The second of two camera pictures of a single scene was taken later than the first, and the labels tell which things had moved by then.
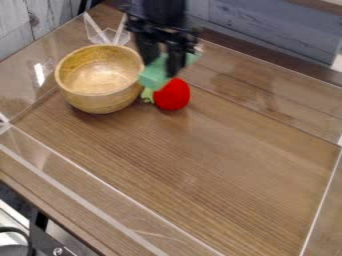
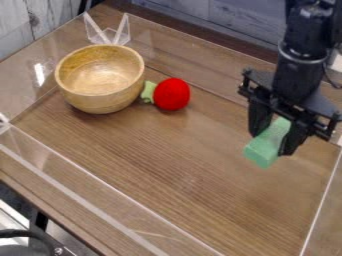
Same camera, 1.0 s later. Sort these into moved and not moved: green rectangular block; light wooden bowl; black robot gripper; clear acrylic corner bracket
Moved: green rectangular block; black robot gripper
Not moved: light wooden bowl; clear acrylic corner bracket
